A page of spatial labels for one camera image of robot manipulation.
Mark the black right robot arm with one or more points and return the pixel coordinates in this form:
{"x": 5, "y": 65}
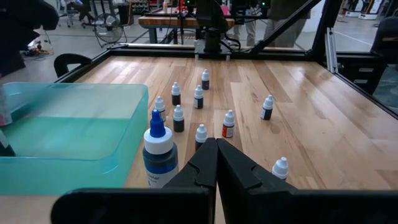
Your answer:
{"x": 213, "y": 37}

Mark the silver aluminium post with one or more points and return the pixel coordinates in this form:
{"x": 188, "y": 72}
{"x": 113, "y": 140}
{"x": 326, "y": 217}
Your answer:
{"x": 330, "y": 53}

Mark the wooden workbench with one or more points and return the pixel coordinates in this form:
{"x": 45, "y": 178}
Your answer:
{"x": 168, "y": 21}

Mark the teal translucent plastic bin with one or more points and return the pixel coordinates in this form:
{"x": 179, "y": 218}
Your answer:
{"x": 62, "y": 140}

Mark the person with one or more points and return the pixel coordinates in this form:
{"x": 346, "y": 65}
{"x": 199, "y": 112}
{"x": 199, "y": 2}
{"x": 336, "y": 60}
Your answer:
{"x": 286, "y": 31}
{"x": 250, "y": 34}

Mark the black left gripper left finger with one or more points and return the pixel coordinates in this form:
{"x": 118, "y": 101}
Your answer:
{"x": 192, "y": 202}

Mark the large blue food coloring bottle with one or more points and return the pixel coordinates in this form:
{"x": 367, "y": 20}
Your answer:
{"x": 158, "y": 161}

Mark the black chair back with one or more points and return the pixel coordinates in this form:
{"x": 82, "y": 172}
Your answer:
{"x": 385, "y": 46}

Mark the small red food coloring bottle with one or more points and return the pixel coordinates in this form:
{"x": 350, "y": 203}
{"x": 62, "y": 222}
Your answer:
{"x": 228, "y": 130}

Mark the black aluminium table frame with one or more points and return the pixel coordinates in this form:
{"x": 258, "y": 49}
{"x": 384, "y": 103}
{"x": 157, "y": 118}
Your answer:
{"x": 155, "y": 50}

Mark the black floor fan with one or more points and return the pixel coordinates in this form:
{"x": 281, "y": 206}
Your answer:
{"x": 109, "y": 29}

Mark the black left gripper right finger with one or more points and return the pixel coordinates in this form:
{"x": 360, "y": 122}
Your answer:
{"x": 248, "y": 202}

